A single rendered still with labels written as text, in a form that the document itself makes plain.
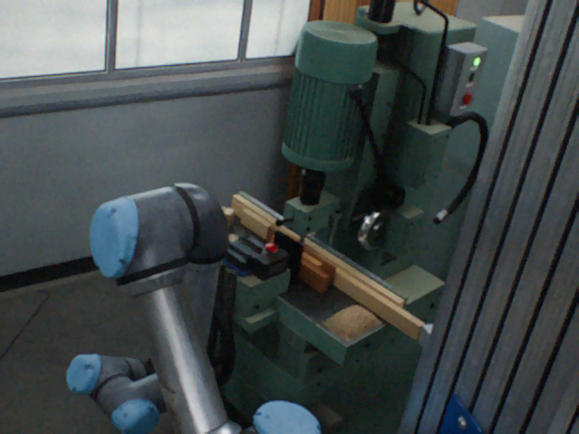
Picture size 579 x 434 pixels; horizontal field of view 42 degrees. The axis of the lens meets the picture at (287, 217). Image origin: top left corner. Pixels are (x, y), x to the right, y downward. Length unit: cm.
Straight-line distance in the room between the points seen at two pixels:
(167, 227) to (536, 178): 57
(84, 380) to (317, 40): 84
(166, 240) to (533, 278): 56
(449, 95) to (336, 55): 37
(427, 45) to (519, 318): 101
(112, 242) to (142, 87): 199
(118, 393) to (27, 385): 146
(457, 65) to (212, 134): 171
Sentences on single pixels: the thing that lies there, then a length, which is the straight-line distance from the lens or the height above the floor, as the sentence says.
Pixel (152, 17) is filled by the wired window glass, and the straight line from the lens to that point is 314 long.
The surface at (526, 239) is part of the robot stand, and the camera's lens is 93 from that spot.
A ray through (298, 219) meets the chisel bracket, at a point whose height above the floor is 104.
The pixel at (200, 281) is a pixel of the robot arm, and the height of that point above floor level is 119.
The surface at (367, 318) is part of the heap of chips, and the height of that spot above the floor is 92.
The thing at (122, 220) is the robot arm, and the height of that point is 136.
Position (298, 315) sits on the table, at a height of 89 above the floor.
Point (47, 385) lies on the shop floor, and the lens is 291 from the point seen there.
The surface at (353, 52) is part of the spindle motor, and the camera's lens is 168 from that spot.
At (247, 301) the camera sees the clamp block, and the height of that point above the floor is 92.
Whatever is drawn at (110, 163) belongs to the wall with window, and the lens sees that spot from 321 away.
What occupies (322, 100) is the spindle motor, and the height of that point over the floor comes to 137.
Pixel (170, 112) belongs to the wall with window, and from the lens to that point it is 324.
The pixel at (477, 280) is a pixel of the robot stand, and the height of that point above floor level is 145.
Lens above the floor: 195
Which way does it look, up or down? 29 degrees down
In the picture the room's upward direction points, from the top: 10 degrees clockwise
